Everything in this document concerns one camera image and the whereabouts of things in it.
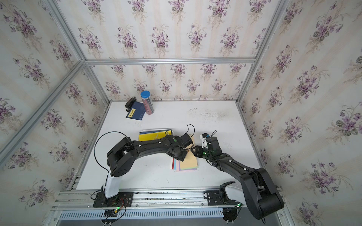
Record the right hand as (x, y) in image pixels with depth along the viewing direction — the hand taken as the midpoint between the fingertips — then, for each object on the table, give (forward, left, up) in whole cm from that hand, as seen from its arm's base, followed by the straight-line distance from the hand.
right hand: (194, 150), depth 88 cm
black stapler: (+38, +52, +2) cm, 64 cm away
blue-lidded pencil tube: (+33, +34, +15) cm, 50 cm away
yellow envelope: (+9, +27, +1) cm, 28 cm away
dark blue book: (+33, +45, -2) cm, 56 cm away
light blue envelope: (-8, +12, -4) cm, 15 cm away
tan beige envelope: (-6, +2, -1) cm, 7 cm away
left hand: (-4, +7, -4) cm, 9 cm away
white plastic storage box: (+13, +25, +3) cm, 28 cm away
